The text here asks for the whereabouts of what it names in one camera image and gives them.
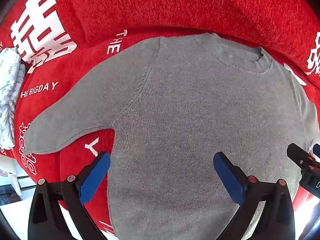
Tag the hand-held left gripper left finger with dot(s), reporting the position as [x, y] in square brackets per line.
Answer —
[93, 177]

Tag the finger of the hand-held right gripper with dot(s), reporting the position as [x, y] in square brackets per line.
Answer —
[298, 155]
[317, 150]

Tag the red printed blanket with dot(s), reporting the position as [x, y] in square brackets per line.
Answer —
[175, 5]

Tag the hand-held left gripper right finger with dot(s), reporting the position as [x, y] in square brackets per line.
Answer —
[230, 177]

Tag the white plastic chair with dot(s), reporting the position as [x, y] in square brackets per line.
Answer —
[7, 163]

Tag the white floral cloth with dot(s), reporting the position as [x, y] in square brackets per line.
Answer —
[8, 80]

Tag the grey knit sweater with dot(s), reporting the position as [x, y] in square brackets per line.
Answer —
[190, 105]

